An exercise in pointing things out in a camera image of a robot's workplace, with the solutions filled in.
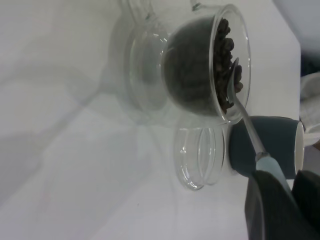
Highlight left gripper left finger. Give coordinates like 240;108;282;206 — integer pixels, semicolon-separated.
244;169;320;240

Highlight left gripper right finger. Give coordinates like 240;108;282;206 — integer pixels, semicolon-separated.
290;169;320;226

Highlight dark grey ceramic mug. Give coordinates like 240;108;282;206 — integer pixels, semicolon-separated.
229;115;306;181

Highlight metal spoon pale blue handle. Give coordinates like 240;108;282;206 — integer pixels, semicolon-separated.
225;57;294;196

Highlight dark coffee beans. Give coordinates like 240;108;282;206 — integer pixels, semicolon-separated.
211;18;245;115

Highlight double-walled glass cup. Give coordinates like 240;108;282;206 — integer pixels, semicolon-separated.
109;0;252;126

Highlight clear glass saucer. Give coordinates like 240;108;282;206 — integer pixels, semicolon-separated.
173;121;235;193

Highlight white shirt of person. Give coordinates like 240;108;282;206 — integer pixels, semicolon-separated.
299;72;320;148

